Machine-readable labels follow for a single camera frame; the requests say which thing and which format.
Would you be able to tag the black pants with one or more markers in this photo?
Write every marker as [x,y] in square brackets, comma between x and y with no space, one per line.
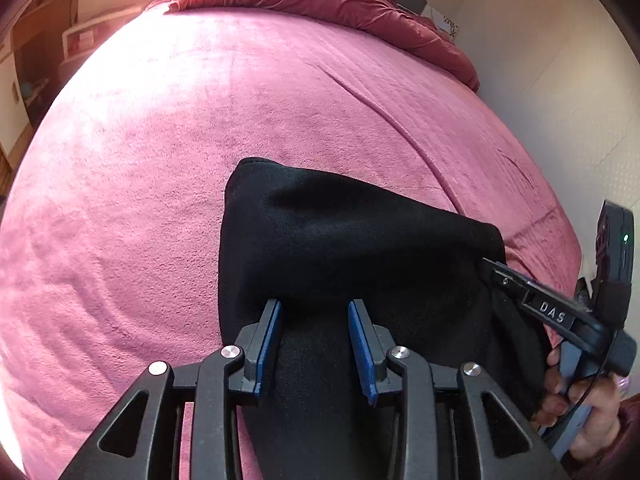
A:
[350,240]

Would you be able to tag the person's right hand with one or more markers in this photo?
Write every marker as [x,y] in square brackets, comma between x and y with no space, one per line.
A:
[605,410]

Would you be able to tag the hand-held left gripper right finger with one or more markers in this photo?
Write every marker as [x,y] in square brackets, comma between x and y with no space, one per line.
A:
[361,352]

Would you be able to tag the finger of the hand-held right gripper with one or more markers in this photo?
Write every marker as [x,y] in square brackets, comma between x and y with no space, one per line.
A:
[545,305]

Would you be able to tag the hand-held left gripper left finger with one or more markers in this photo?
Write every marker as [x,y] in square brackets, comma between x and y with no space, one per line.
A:
[267,342]

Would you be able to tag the pink fleece blanket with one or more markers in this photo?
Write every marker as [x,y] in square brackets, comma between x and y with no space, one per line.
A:
[200,135]

